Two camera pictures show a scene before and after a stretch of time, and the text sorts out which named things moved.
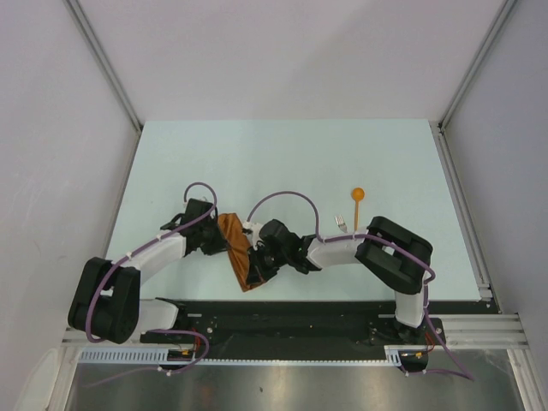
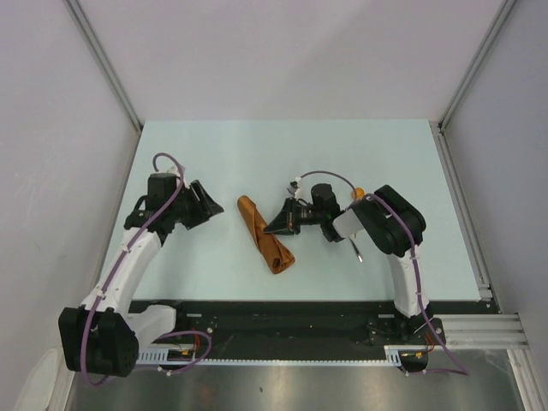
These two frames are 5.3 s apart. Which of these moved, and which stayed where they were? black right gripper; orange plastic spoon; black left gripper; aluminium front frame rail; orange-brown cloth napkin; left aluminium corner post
Moved: black left gripper; black right gripper; orange-brown cloth napkin
Stayed: left aluminium corner post; aluminium front frame rail; orange plastic spoon
